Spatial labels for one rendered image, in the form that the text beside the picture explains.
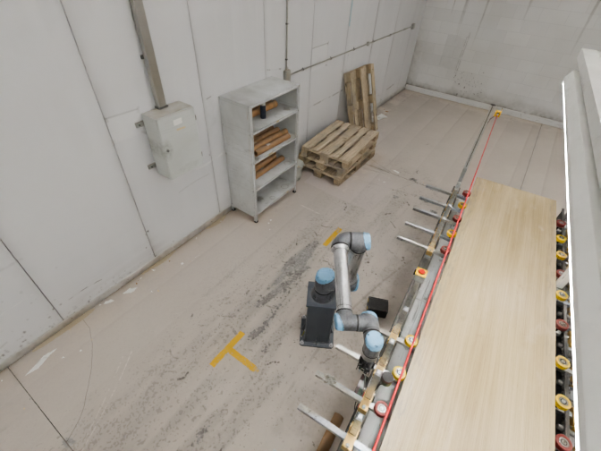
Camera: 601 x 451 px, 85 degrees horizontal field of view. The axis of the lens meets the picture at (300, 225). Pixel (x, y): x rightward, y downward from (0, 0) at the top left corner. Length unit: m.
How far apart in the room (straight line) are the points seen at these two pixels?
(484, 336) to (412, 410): 0.77
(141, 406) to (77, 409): 0.49
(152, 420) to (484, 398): 2.36
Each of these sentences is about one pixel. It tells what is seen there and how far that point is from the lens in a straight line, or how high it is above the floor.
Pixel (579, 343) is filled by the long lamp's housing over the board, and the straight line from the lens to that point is 0.78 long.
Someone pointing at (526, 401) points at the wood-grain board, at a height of 0.90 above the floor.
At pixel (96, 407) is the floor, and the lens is 3.37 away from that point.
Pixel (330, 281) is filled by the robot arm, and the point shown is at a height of 0.86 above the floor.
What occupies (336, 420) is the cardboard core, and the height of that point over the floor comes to 0.08.
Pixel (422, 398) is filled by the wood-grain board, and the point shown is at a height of 0.90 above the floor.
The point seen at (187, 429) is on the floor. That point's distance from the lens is 3.07.
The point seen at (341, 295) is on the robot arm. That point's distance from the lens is 1.88.
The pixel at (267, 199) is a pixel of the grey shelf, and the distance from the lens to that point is 4.50.
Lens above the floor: 2.86
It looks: 42 degrees down
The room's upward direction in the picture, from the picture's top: 3 degrees clockwise
